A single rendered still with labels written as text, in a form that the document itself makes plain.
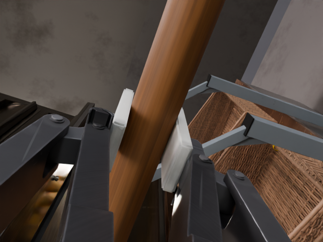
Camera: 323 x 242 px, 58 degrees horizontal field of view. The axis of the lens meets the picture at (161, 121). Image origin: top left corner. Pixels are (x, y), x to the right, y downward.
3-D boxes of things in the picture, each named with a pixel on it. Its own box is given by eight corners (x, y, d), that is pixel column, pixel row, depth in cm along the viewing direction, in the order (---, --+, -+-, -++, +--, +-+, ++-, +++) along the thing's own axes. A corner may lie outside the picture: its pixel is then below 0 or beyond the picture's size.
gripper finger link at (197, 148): (191, 175, 14) (249, 194, 14) (183, 134, 18) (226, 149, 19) (180, 201, 14) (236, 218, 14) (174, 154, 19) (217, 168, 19)
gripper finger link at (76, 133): (94, 177, 14) (30, 158, 13) (109, 134, 18) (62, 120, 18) (103, 150, 13) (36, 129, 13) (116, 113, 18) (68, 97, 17)
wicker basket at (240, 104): (233, 215, 136) (177, 198, 132) (210, 161, 189) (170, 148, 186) (280, 121, 122) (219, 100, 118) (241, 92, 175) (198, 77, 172)
